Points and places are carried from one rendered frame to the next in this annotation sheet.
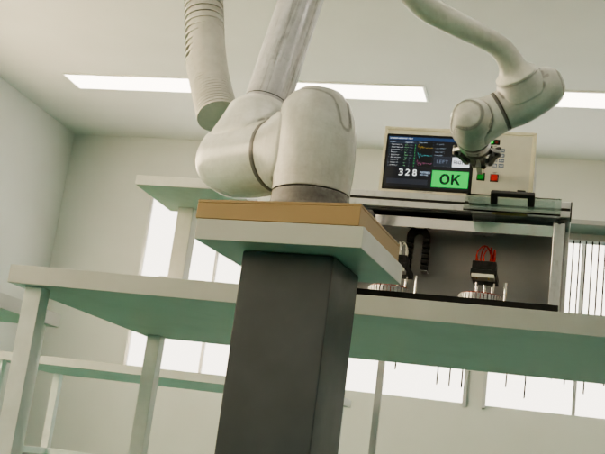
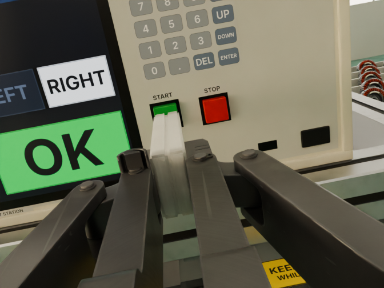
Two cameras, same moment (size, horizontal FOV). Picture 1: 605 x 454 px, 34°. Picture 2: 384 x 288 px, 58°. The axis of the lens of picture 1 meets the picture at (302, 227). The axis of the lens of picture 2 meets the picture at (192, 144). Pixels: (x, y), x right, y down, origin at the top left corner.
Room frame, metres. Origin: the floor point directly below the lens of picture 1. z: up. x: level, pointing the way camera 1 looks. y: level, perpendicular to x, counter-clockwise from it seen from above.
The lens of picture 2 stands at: (2.48, -0.43, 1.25)
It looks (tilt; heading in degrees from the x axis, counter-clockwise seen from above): 19 degrees down; 344
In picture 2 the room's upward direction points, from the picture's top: 11 degrees counter-clockwise
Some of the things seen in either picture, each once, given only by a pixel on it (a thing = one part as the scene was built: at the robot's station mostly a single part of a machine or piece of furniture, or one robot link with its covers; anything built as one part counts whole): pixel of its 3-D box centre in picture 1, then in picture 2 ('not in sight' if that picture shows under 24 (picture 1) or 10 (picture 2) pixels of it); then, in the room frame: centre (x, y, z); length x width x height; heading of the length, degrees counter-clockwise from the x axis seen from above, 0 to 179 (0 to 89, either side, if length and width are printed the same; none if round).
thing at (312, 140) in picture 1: (312, 142); not in sight; (1.91, 0.00, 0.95); 0.18 x 0.16 x 0.22; 45
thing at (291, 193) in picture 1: (319, 210); not in sight; (1.90, -0.03, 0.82); 0.22 x 0.18 x 0.06; 76
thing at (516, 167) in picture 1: (461, 182); (104, 62); (2.94, -0.46, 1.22); 0.44 x 0.39 x 0.20; 75
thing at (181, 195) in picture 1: (194, 255); not in sight; (3.42, 0.36, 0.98); 0.37 x 0.35 x 0.46; 75
